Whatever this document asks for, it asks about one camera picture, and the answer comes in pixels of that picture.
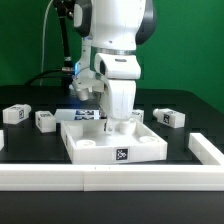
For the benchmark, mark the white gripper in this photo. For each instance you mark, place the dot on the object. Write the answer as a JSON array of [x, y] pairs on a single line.
[[117, 101]]

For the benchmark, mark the white square tabletop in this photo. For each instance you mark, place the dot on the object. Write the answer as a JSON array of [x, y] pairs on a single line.
[[87, 142]]

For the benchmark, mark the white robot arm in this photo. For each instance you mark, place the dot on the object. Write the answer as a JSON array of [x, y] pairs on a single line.
[[111, 30]]

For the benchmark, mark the white marker sheet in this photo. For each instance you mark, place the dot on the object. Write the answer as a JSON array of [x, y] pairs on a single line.
[[76, 114]]

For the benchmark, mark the white right fence wall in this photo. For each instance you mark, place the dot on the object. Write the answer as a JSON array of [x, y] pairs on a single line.
[[204, 150]]

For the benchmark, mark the white fence wall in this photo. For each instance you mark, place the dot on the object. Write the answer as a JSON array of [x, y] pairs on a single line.
[[204, 150], [36, 177]]

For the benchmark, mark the white front fence wall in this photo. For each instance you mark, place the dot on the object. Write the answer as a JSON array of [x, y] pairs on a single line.
[[36, 177]]

